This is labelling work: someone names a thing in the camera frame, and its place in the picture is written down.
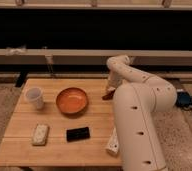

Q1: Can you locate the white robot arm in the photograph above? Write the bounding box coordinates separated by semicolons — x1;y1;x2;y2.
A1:
107;55;177;171

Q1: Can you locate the black sponge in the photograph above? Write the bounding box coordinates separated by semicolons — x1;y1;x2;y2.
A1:
66;127;90;142

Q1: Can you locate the white sponge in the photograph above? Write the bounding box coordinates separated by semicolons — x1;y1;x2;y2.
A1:
32;124;49;146

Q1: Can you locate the orange bowl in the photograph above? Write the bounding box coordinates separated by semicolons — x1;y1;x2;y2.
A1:
56;87;88;115

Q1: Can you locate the white plastic bottle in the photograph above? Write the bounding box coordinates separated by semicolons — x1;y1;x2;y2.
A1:
106;129;119;156

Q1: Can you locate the blue power box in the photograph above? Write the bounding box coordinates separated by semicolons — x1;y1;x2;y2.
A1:
176;92;192;107

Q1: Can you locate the wooden table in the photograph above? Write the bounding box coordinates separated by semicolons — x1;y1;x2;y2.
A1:
0;79;121;167

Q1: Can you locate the white paper cup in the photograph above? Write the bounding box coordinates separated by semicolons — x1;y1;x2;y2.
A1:
24;87;44;110

